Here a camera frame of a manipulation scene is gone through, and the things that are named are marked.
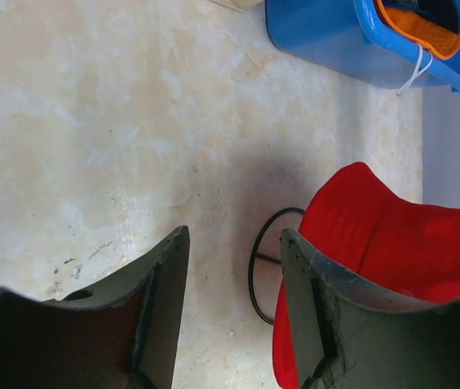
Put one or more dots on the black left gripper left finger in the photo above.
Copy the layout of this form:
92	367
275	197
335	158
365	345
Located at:
120	332

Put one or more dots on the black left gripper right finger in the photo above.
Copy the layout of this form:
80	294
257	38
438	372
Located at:
348	332

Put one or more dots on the red bucket hat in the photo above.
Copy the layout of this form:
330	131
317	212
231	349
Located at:
357	221

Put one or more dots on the blue plastic bin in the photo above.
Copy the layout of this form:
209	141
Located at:
352	38

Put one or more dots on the orange hat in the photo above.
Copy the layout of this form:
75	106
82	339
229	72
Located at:
442	43

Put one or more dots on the navy blue hat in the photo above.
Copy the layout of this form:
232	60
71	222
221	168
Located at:
445	14

